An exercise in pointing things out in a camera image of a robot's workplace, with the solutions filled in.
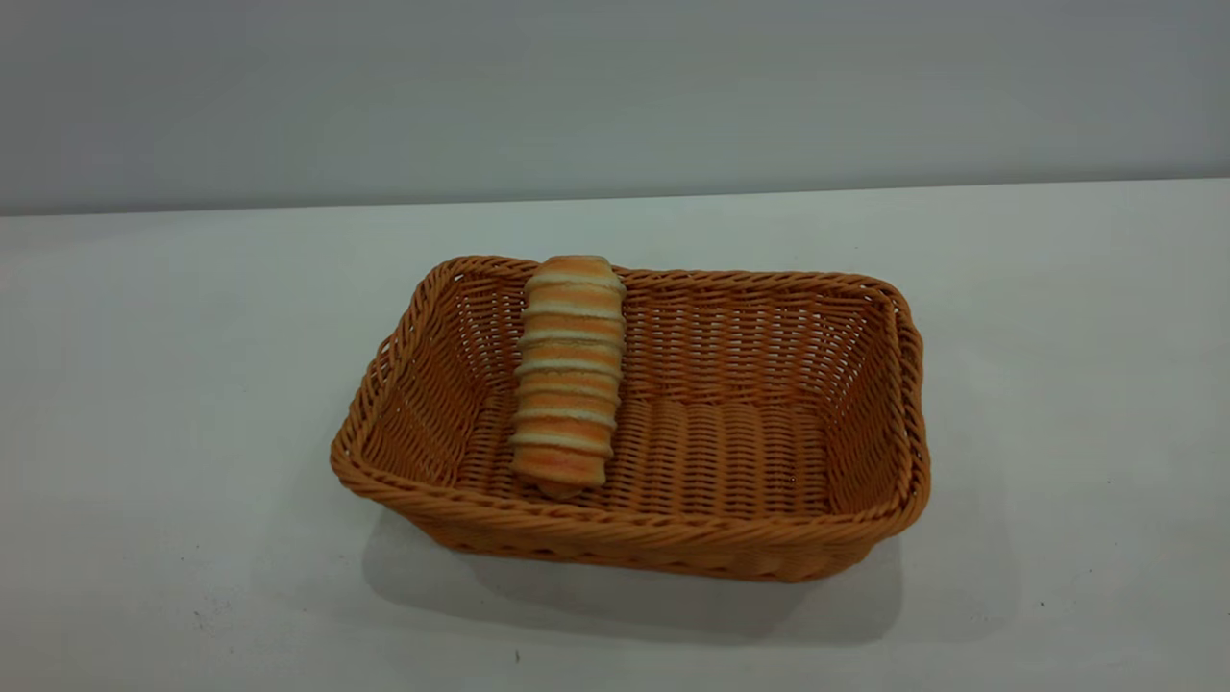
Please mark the orange striped bread roll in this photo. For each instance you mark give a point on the orange striped bread roll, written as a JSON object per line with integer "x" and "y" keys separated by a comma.
{"x": 569, "y": 384}

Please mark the orange woven wicker basket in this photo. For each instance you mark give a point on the orange woven wicker basket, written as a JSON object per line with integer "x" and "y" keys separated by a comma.
{"x": 730, "y": 461}

